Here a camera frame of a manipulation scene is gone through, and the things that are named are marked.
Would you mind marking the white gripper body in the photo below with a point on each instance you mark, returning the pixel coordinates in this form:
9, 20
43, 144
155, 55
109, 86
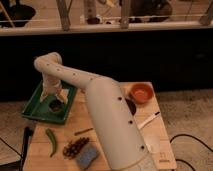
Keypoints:
51, 83

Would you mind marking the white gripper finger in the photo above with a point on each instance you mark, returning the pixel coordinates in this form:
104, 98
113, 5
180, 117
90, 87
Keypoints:
62, 96
44, 94

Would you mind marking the dark cup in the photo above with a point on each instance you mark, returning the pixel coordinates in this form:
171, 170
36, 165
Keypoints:
55, 106

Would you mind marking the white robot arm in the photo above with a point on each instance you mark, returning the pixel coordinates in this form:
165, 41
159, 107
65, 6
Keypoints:
116, 129

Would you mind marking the green plastic tray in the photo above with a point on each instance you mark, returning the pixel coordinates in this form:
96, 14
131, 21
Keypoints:
39, 111

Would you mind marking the green chili pepper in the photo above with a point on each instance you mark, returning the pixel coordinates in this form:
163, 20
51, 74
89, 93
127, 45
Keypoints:
53, 141

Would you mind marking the small dark stick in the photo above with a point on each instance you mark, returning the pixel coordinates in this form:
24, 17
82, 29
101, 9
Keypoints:
83, 131

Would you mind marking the dark grape bunch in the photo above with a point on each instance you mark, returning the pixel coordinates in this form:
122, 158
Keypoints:
73, 148

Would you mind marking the blue sponge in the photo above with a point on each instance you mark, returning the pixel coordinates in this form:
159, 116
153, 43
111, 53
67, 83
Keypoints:
87, 155

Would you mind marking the dark round object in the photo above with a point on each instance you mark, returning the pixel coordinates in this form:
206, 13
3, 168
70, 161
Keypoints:
131, 106

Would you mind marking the orange bowl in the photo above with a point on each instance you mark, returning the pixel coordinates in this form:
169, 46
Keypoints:
141, 93

